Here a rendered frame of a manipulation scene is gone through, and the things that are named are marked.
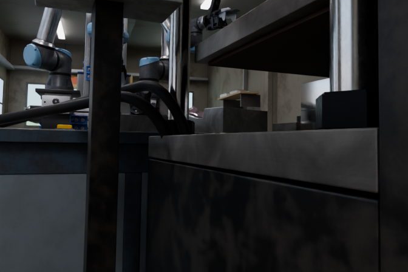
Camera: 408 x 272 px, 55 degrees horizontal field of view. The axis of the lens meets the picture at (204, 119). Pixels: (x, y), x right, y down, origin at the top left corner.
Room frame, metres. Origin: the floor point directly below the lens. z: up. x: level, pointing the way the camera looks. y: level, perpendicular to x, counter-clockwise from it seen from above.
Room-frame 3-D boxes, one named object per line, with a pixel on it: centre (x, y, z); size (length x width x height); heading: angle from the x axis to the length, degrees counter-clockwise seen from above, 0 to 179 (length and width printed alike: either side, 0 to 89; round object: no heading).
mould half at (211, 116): (1.79, -0.02, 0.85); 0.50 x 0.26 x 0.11; 39
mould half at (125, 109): (1.58, 0.28, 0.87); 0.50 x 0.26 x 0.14; 22
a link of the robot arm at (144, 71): (2.29, 0.32, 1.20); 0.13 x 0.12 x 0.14; 132
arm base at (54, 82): (2.15, 0.81, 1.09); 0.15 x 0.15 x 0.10
